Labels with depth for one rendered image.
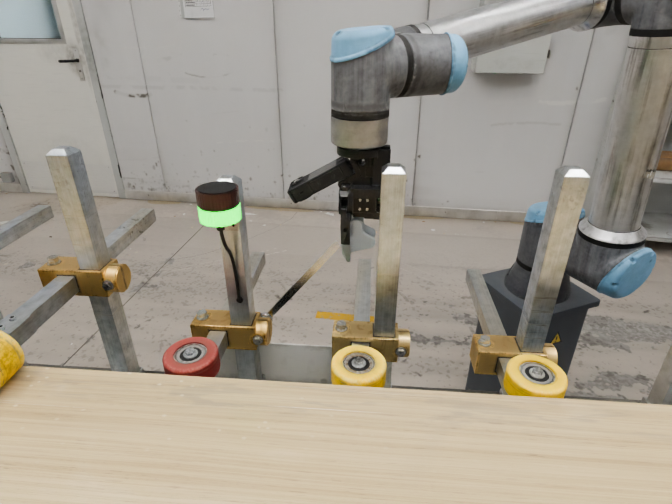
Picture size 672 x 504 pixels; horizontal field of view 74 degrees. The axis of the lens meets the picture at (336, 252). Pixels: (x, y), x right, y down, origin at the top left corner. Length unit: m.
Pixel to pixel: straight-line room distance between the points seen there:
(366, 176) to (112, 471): 0.53
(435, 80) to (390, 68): 0.09
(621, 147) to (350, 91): 0.70
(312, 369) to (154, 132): 3.13
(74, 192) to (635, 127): 1.09
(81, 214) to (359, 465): 0.56
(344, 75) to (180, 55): 2.97
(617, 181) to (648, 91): 0.20
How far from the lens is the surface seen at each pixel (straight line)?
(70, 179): 0.80
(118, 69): 3.85
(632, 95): 1.17
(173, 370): 0.69
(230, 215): 0.65
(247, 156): 3.55
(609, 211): 1.24
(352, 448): 0.57
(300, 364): 0.89
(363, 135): 0.69
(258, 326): 0.80
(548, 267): 0.75
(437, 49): 0.74
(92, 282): 0.86
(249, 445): 0.58
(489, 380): 1.66
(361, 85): 0.67
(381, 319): 0.76
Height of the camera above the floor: 1.35
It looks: 28 degrees down
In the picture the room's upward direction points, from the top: straight up
